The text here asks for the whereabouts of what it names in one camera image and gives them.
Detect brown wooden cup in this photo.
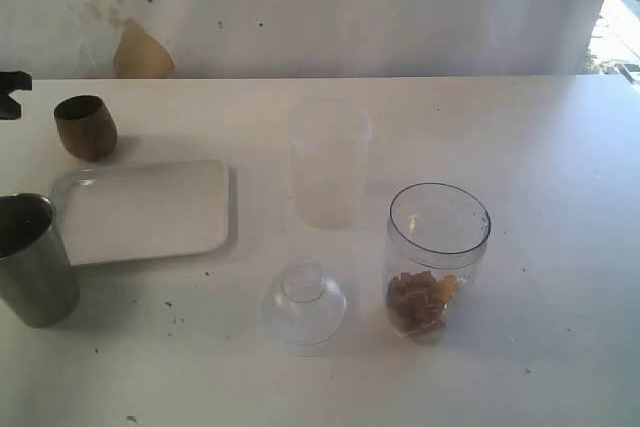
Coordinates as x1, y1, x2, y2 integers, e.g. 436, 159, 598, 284
53, 95, 118, 162

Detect steel metal cup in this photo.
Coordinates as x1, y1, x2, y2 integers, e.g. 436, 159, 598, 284
1, 193, 80, 328

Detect wooden block pieces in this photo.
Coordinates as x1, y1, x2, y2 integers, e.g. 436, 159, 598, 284
385, 271, 450, 336

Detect gold coin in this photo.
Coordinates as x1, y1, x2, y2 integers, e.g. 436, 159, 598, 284
434, 275, 459, 303

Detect clear dome jar lid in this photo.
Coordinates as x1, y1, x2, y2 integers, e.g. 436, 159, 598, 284
261, 257, 348, 356

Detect clear plastic jar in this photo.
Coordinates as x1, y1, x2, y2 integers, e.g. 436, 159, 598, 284
382, 182, 492, 343

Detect white rectangular tray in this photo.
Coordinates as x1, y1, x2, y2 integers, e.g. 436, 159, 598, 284
50, 160, 229, 266

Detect frosted plastic beaker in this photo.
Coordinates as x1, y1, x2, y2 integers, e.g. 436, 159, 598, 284
289, 98, 373, 230

